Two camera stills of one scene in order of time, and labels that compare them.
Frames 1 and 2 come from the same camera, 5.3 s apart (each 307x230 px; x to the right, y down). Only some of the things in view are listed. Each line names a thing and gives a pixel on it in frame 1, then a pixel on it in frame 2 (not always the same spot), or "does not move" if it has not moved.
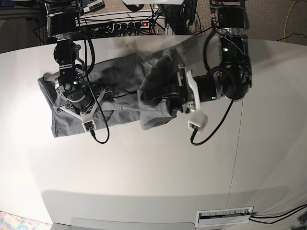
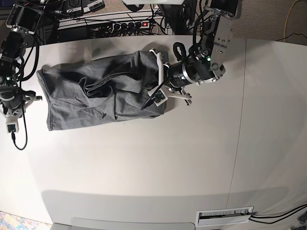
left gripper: [84, 108] → [13, 113]
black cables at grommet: [278, 215] does not move
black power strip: [128, 26] does not move
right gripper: [198, 89] → [178, 93]
